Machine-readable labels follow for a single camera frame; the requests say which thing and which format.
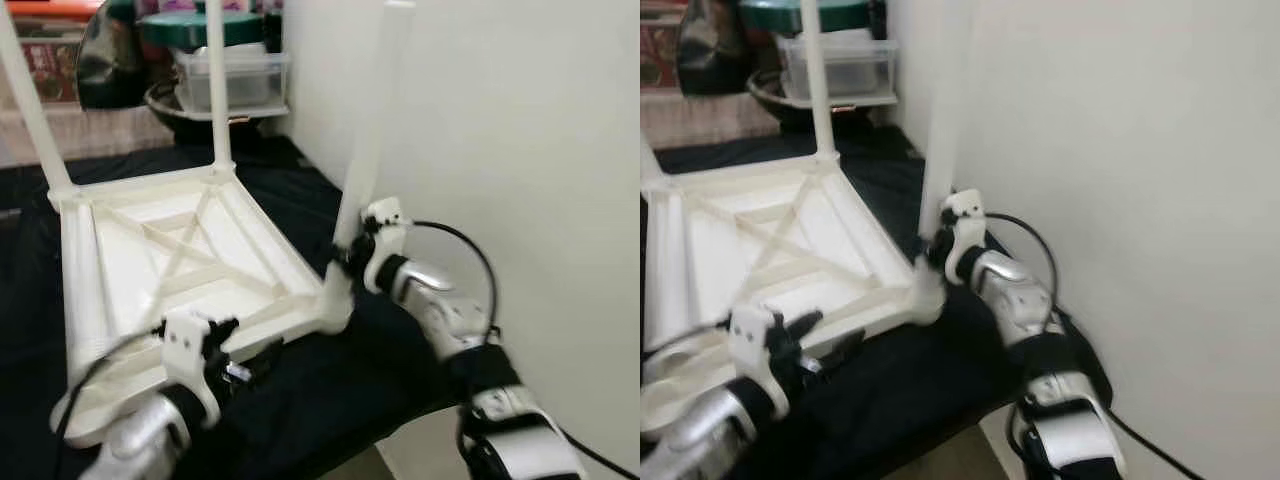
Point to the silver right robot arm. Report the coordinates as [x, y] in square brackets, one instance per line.
[1030, 310]
[460, 320]

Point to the white plastic children table top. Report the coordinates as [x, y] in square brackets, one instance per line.
[800, 260]
[230, 270]

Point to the clear plastic container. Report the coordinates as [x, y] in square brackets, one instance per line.
[860, 70]
[250, 85]

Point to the black wok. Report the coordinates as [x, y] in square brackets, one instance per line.
[170, 115]
[770, 105]

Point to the beige patterned storage box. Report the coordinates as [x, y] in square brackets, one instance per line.
[710, 120]
[100, 135]

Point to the dark green pot lid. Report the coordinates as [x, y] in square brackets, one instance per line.
[805, 14]
[200, 30]

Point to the black bag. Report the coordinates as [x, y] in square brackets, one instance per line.
[712, 50]
[110, 60]

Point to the clear storage box orange lid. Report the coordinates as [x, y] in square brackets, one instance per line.
[660, 55]
[45, 60]

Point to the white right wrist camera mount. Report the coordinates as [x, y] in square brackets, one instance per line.
[385, 235]
[965, 225]

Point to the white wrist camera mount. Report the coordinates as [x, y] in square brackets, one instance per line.
[965, 225]
[385, 235]
[185, 350]
[755, 345]

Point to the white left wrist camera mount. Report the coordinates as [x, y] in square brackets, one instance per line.
[755, 345]
[185, 350]

